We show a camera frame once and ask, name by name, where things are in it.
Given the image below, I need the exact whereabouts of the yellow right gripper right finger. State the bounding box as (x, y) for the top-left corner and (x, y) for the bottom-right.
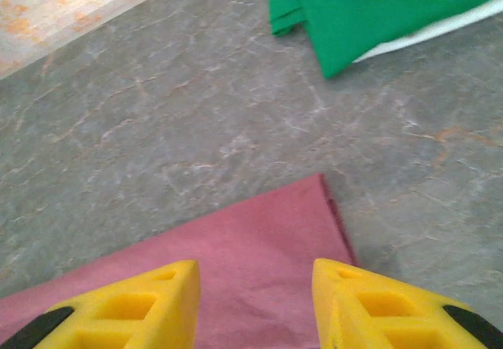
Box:
(312, 258), (503, 349)

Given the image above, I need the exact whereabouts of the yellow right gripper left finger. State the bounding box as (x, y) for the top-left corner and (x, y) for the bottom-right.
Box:
(0, 259), (201, 349)

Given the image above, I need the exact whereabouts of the pink shirt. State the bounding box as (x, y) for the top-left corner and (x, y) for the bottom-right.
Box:
(0, 172), (358, 349)

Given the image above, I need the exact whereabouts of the folded white t-shirt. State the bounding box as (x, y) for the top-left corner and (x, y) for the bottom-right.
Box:
(351, 0), (503, 64)

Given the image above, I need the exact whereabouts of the folded green t-shirt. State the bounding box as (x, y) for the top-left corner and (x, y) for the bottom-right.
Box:
(266, 0), (503, 79)

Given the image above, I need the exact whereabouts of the patterned fabric backdrop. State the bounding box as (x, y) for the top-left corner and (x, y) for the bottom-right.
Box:
(0, 0), (202, 81)

